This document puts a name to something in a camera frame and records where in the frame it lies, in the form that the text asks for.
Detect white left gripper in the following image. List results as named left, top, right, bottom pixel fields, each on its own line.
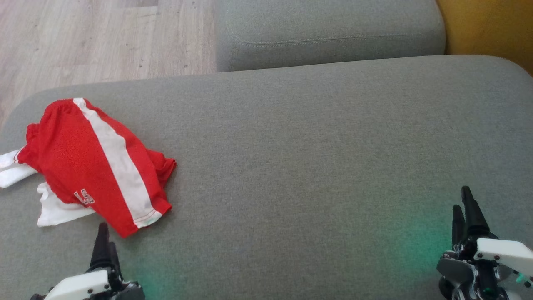
left=44, top=222, right=145, bottom=300

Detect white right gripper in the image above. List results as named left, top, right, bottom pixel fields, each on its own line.
left=436, top=186, right=533, bottom=300

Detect red jersey with white sleeves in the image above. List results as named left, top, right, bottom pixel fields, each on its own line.
left=0, top=148, right=97, bottom=228

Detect red shorts with white stripe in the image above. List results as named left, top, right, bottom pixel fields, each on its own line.
left=17, top=98, right=177, bottom=239

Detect large grey sofa seat cushion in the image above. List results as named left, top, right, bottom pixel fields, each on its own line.
left=0, top=54, right=533, bottom=300

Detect yellow panel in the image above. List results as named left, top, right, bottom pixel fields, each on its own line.
left=435, top=0, right=533, bottom=78

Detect small grey sofa cushion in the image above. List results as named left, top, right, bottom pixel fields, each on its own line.
left=214, top=0, right=447, bottom=73

